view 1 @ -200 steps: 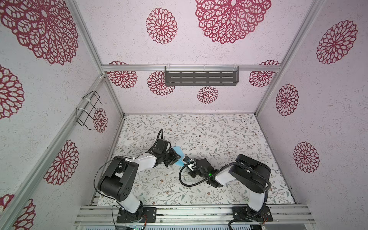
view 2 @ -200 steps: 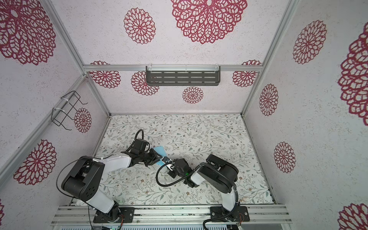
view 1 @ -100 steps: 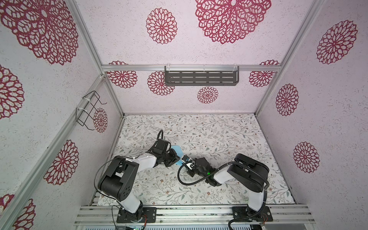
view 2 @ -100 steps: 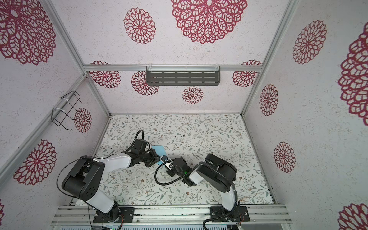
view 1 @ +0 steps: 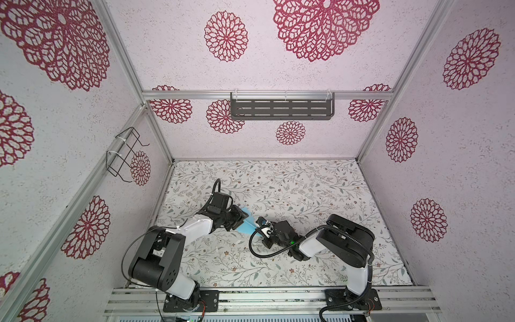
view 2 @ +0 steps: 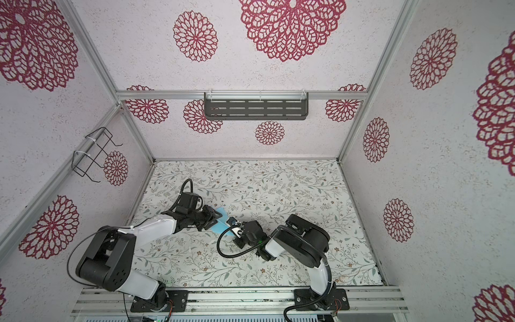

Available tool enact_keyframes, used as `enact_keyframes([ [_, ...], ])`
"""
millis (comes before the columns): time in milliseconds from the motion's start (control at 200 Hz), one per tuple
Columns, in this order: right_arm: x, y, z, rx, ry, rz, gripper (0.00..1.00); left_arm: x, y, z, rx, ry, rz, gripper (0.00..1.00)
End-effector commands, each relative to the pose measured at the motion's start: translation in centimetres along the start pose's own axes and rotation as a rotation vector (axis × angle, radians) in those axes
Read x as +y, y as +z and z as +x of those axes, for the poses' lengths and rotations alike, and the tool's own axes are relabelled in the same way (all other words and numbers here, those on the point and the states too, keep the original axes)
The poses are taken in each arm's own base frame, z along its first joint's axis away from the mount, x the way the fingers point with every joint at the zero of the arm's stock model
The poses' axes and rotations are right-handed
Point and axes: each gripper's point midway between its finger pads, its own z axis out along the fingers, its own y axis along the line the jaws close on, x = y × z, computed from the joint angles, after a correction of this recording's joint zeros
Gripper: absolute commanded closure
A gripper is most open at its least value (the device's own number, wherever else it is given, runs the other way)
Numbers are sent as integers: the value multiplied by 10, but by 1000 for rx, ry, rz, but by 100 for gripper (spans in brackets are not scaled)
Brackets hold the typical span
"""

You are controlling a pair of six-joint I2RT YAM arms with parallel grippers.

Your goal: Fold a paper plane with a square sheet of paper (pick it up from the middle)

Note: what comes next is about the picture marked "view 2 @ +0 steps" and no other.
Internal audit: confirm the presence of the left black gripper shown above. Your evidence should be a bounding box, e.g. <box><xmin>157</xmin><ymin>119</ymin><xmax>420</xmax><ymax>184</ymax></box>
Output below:
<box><xmin>188</xmin><ymin>204</ymin><xmax>223</xmax><ymax>232</ymax></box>

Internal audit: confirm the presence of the light blue square paper sheet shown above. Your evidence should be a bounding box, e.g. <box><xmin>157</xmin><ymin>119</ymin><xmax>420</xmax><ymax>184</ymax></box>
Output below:
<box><xmin>210</xmin><ymin>207</ymin><xmax>229</xmax><ymax>234</ymax></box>

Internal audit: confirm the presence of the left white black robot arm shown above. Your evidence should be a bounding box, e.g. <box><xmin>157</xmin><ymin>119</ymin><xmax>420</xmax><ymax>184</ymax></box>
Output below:
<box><xmin>75</xmin><ymin>205</ymin><xmax>222</xmax><ymax>307</ymax></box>

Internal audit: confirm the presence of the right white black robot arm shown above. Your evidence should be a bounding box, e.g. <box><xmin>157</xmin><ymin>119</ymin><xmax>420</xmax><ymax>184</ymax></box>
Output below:
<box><xmin>227</xmin><ymin>214</ymin><xmax>332</xmax><ymax>297</ymax></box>

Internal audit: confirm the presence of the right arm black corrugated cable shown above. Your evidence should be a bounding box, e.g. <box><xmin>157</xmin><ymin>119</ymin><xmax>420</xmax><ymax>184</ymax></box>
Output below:
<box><xmin>216</xmin><ymin>223</ymin><xmax>335</xmax><ymax>283</ymax></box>

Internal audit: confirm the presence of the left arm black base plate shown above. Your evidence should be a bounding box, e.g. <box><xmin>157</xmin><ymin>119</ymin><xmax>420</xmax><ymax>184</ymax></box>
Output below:
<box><xmin>130</xmin><ymin>288</ymin><xmax>189</xmax><ymax>313</ymax></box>

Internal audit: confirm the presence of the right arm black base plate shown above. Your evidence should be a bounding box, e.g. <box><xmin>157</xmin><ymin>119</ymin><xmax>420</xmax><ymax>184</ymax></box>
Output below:
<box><xmin>294</xmin><ymin>287</ymin><xmax>350</xmax><ymax>311</ymax></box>

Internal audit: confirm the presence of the dark grey slotted wall shelf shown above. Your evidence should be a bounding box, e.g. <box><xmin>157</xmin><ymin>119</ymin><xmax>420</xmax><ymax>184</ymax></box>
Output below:
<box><xmin>204</xmin><ymin>92</ymin><xmax>309</xmax><ymax>121</ymax></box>

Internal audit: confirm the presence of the black wire wall rack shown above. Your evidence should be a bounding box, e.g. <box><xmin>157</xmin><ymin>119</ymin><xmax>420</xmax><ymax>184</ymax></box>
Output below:
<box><xmin>71</xmin><ymin>126</ymin><xmax>123</xmax><ymax>183</ymax></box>

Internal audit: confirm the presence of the aluminium front rail frame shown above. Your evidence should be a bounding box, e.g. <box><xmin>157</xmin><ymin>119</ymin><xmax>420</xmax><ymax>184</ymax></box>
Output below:
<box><xmin>70</xmin><ymin>286</ymin><xmax>409</xmax><ymax>317</ymax></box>

